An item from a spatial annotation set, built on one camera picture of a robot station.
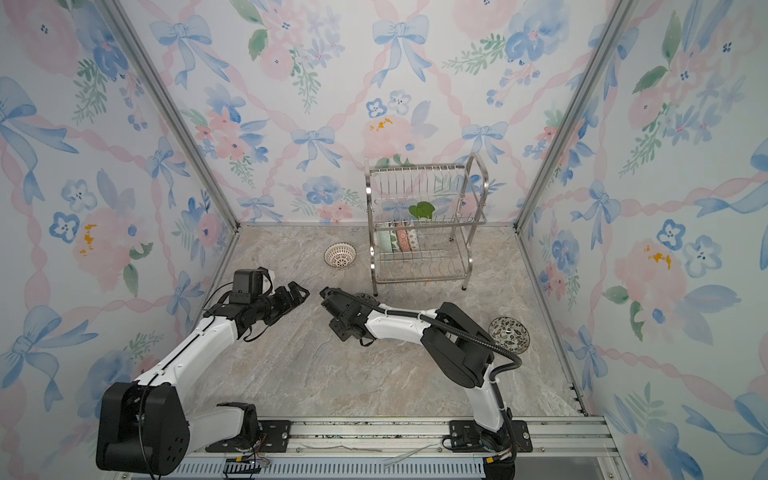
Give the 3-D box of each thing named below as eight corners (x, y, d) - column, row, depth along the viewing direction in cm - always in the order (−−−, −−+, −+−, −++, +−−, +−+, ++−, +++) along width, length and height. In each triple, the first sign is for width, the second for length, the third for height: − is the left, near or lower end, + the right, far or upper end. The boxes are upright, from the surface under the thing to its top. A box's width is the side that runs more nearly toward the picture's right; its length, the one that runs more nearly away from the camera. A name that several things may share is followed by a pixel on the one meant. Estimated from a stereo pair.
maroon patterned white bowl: (326, 268, 109) (323, 259, 105) (328, 252, 114) (326, 242, 110) (355, 268, 109) (354, 259, 105) (356, 252, 114) (355, 242, 110)
